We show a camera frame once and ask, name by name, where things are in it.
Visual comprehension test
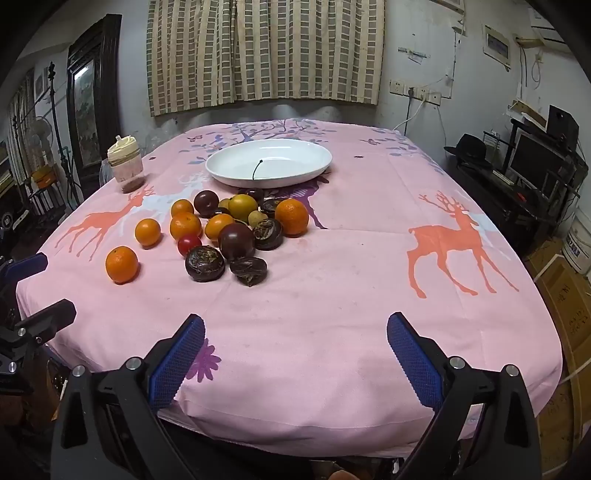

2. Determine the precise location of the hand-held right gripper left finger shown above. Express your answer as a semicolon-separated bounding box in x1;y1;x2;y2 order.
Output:
51;314;206;480

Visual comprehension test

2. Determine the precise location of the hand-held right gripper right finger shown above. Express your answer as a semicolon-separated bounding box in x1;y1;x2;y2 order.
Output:
387;312;542;480

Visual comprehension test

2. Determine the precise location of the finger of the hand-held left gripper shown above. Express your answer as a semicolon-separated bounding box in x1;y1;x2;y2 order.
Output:
0;253;49;301
14;299;77;347

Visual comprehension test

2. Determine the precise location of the dark purple plum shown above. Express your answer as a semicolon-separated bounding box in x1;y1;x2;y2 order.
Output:
218;223;256;261
193;190;219;217

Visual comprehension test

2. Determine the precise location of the yellowish orange mandarin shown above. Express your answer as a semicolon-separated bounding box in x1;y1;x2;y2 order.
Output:
204;213;236;241

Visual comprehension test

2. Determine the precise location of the yellow mandarin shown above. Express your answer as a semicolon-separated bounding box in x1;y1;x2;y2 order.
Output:
228;194;258;222

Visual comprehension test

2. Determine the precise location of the dark cherry with stem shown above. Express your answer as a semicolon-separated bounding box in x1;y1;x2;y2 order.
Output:
238;159;265;202

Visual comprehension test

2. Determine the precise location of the large orange mandarin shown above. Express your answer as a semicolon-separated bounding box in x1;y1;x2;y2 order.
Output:
274;198;309;237

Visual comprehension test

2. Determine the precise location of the white oval plate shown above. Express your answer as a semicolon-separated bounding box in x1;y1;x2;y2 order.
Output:
205;139;333;188

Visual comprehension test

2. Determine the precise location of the pink deer print tablecloth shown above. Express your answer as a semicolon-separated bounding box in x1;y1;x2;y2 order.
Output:
16;117;564;457

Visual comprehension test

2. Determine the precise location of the standing fan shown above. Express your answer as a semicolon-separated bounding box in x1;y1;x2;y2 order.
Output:
23;115;54;160

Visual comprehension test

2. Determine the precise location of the cup with cream lid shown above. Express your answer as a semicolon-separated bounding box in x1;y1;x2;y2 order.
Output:
107;135;146;193

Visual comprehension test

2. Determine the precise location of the black metal coat stand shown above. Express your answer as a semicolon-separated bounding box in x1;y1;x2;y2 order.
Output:
44;62;81;204

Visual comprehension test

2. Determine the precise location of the black computer desk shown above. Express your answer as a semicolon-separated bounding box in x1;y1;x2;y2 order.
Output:
444;117;587;259

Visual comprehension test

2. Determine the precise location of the dark wooden framed picture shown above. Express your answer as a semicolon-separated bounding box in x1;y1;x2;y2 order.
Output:
66;14;123;171

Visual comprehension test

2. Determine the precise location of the white plastic bucket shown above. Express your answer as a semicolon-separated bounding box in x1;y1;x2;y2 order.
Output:
561;203;591;275

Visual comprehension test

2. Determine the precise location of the black hat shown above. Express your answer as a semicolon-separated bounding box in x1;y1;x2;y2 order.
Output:
444;134;494;168

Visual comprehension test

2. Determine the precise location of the computer monitor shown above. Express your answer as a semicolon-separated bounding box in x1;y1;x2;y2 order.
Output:
508;131;568;188

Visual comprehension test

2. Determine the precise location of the black speaker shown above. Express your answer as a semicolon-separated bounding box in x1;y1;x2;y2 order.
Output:
547;104;580;148

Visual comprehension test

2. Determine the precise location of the checked beige curtain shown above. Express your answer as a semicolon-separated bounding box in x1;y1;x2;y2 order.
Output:
147;0;386;117

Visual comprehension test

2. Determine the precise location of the white air conditioner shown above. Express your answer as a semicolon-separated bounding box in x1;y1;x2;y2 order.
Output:
531;9;568;44

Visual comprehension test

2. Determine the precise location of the white power cable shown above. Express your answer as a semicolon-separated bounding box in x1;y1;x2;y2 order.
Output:
392;90;426;134

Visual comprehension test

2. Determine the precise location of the wooden wall shelf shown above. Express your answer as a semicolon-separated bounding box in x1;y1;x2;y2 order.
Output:
507;99;548;130

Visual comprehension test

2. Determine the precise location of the white wall panel box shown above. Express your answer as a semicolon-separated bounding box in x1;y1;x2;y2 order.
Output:
482;24;512;70

